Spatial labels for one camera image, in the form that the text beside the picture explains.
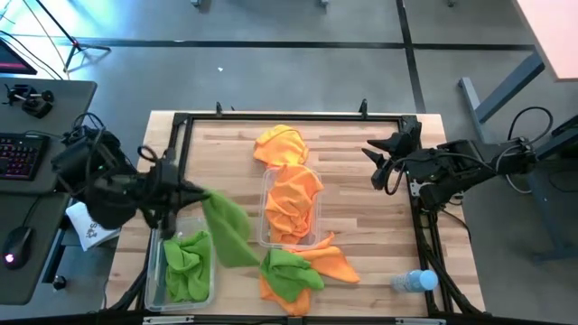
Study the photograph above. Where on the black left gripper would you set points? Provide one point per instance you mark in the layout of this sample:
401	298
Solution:
160	194

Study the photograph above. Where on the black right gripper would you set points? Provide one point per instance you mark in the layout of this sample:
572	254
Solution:
406	158

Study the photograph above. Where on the yellow-orange microfiber towel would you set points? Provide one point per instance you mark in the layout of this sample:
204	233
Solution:
280	146

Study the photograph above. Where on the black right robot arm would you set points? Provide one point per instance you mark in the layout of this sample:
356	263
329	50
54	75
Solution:
474	155

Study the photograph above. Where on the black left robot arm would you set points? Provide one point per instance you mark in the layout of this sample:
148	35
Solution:
104	198

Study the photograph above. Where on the clear plastic bin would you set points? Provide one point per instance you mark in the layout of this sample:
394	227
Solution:
155	271
263	225

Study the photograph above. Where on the white printed cloth bag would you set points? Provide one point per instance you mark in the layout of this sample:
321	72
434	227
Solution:
83	225

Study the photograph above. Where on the clear water bottle blue cap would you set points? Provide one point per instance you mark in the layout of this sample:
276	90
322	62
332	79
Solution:
415	281

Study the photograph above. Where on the grey table leg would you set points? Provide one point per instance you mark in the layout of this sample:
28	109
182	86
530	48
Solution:
506	88

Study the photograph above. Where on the black round knob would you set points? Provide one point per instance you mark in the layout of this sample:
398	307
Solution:
59	282

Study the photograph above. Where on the dark grey desk panel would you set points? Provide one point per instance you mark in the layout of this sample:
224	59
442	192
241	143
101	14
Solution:
31	212
45	117

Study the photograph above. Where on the dark side desk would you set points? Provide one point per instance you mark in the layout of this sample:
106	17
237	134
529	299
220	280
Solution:
548	180

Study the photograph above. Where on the black backlit keyboard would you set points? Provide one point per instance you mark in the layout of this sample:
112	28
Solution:
20	155

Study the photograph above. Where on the black computer mouse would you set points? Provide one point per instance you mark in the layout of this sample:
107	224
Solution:
18	248

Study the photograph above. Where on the black tripod stand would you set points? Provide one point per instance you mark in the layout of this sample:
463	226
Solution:
74	45

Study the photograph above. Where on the pink table top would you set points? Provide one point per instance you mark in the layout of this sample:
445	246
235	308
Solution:
551	31

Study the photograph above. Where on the dark computer monitor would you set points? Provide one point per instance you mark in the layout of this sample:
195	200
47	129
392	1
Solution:
11	61

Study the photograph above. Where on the black frame clip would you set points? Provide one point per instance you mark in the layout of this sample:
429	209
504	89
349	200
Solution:
219	109
363	107

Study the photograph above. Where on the black metal table frame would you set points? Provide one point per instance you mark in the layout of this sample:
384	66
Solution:
293	117

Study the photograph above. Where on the black clamp mount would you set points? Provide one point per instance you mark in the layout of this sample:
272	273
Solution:
34	106

